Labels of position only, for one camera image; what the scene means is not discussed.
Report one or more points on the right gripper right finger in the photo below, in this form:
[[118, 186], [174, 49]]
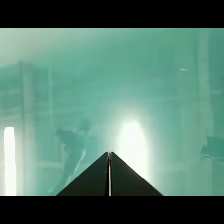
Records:
[[128, 181]]

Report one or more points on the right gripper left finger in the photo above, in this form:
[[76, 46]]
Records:
[[95, 181]]

